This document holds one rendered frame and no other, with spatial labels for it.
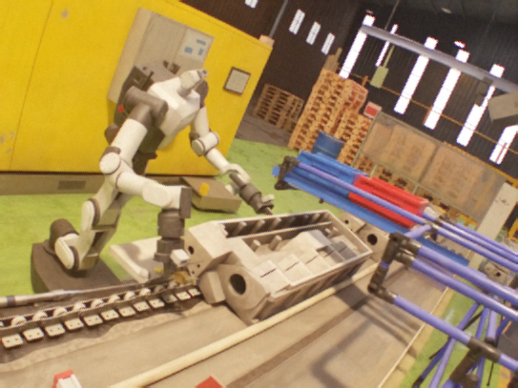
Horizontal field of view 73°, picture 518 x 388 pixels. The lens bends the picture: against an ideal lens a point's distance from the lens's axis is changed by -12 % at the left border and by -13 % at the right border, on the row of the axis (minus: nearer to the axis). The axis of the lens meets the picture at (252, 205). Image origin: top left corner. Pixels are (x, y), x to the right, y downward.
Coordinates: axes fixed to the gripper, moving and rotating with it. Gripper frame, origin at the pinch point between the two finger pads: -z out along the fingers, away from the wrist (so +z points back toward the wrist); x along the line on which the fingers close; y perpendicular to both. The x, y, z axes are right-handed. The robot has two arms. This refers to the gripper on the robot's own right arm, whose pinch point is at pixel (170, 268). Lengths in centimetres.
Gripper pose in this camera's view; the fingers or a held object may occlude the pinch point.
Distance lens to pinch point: 130.2
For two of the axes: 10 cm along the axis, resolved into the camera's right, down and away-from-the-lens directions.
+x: 5.8, -0.3, 8.1
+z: 0.5, -10.0, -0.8
